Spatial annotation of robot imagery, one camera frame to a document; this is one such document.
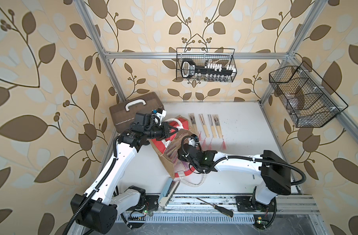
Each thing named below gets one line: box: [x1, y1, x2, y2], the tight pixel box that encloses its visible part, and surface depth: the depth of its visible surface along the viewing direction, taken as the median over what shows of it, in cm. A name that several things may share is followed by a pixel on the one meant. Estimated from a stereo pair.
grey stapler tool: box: [157, 176, 180, 209], surface depth 77 cm
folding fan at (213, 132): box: [207, 114, 218, 148], surface depth 107 cm
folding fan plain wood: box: [198, 113, 210, 149], surface depth 107 cm
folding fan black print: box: [188, 113, 199, 136], surface depth 110 cm
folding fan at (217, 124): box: [212, 114, 227, 150], surface depth 107 cm
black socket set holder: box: [180, 58, 237, 80], surface depth 85 cm
